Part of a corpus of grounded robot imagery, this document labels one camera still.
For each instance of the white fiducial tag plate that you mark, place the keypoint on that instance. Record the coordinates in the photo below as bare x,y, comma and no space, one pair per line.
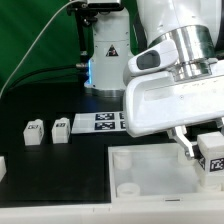
98,122

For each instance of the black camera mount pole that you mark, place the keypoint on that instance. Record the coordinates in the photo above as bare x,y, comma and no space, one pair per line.
84,17

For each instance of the white L-shaped obstacle fence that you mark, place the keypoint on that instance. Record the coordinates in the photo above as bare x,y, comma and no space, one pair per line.
165,212

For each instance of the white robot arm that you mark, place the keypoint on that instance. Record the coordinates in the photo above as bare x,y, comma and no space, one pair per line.
177,80

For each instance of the white block left edge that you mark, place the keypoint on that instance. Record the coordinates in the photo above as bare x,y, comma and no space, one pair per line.
2,168

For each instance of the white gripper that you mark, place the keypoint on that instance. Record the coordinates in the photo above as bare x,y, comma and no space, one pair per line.
155,103

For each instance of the white square table top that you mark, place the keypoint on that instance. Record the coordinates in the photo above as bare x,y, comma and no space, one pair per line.
155,172

